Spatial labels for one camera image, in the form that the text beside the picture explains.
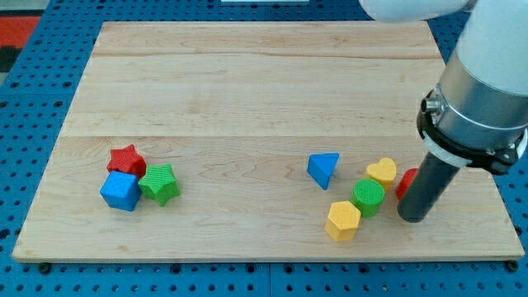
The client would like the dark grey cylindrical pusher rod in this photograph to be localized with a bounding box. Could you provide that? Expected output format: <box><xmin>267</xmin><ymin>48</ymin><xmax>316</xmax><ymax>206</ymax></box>
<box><xmin>397</xmin><ymin>153</ymin><xmax>460</xmax><ymax>223</ymax></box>

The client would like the black flange mount ring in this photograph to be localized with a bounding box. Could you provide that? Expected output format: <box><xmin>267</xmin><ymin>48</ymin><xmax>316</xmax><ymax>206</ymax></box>
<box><xmin>417</xmin><ymin>98</ymin><xmax>527</xmax><ymax>176</ymax></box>

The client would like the red circle block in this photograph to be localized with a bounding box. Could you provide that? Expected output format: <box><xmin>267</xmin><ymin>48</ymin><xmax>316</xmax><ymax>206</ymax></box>
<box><xmin>395</xmin><ymin>168</ymin><xmax>418</xmax><ymax>200</ymax></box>

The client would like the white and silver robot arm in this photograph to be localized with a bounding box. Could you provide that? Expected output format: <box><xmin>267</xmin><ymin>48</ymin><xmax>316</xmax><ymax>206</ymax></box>
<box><xmin>360</xmin><ymin>0</ymin><xmax>527</xmax><ymax>223</ymax></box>

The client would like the yellow heart block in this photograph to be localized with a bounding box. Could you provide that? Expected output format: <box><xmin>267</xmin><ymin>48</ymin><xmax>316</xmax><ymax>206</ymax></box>
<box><xmin>364</xmin><ymin>157</ymin><xmax>397</xmax><ymax>191</ymax></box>

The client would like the green cylinder block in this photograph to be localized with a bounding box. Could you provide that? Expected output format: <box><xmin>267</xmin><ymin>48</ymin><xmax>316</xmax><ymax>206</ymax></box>
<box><xmin>350</xmin><ymin>178</ymin><xmax>385</xmax><ymax>218</ymax></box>

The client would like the yellow hexagon block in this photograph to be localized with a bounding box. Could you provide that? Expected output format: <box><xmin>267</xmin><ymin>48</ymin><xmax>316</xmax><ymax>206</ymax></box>
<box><xmin>324</xmin><ymin>200</ymin><xmax>361</xmax><ymax>242</ymax></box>

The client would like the blue triangle block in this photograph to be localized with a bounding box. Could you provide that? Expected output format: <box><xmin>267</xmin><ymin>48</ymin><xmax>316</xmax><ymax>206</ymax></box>
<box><xmin>307</xmin><ymin>153</ymin><xmax>340</xmax><ymax>190</ymax></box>

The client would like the light wooden board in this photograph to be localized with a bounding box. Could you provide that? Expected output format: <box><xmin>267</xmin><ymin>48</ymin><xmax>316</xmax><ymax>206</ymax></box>
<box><xmin>12</xmin><ymin>21</ymin><xmax>525</xmax><ymax>263</ymax></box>

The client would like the green star block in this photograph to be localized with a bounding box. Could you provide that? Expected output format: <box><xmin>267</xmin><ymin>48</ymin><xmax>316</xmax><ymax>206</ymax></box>
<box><xmin>138</xmin><ymin>164</ymin><xmax>181</xmax><ymax>207</ymax></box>

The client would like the red star block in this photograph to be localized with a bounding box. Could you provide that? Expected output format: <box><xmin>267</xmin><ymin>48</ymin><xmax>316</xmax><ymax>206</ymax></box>
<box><xmin>106</xmin><ymin>144</ymin><xmax>147</xmax><ymax>179</ymax></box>

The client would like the blue cube block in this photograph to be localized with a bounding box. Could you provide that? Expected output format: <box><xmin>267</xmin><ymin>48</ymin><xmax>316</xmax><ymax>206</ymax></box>
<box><xmin>100</xmin><ymin>171</ymin><xmax>142</xmax><ymax>212</ymax></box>

